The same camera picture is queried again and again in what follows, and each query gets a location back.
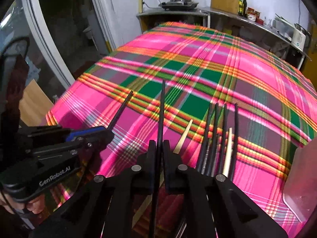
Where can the black induction cooktop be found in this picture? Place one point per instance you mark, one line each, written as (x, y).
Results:
(178, 6)

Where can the red lidded jar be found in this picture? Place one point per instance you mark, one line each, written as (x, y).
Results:
(251, 14)

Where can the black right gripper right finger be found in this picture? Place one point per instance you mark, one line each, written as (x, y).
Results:
(215, 206)

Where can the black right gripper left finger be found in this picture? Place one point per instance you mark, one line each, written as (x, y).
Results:
(104, 206)

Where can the metal counter shelf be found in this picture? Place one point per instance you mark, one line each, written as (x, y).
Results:
(266, 37)

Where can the white electric kettle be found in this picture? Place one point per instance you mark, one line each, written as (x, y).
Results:
(301, 37)

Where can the pink plaid tablecloth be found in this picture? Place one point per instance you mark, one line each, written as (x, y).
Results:
(198, 67)

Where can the person's left hand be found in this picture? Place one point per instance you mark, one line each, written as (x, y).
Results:
(35, 206)

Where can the dark glass bottle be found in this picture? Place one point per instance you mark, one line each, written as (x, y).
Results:
(244, 7)

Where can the beige wooden chopstick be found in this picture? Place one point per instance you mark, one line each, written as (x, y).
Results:
(228, 154)
(183, 138)

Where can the pink plastic utensil holder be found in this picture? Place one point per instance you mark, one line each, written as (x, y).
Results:
(299, 193)

